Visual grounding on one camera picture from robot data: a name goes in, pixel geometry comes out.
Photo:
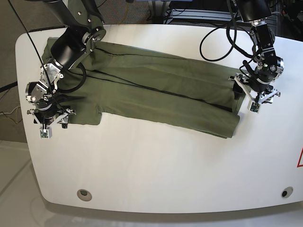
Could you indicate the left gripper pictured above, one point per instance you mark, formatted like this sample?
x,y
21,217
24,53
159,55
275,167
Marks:
x,y
255,89

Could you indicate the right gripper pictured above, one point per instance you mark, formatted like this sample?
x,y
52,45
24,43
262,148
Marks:
x,y
49,116

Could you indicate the olive green T-shirt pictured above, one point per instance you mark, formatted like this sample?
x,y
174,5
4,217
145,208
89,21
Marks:
x,y
157,87

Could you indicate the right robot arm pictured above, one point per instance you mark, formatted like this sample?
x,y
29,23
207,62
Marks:
x,y
84,29

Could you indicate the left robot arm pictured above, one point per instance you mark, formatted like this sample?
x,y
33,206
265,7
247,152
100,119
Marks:
x,y
269,65

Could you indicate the black bar under table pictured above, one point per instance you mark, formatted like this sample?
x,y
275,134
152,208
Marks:
x,y
8,86

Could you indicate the grey metal table leg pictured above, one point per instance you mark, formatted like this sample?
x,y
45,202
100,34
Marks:
x,y
158,9

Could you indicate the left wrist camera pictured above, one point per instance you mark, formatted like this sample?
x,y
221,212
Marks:
x,y
254,107

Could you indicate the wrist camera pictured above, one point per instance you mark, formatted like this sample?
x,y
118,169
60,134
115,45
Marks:
x,y
45,133
254,107

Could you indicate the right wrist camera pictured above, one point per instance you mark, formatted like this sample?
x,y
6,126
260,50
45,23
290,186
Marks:
x,y
45,133

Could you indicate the left table cable grommet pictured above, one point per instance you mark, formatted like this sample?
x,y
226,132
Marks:
x,y
84,195

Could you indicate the table cable grommet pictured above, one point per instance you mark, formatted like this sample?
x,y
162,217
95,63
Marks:
x,y
84,195
287,192

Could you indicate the grey metal frame rail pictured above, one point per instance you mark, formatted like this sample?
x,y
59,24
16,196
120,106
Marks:
x,y
196,14

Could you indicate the right table cable grommet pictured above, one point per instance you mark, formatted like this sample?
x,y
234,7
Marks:
x,y
287,192

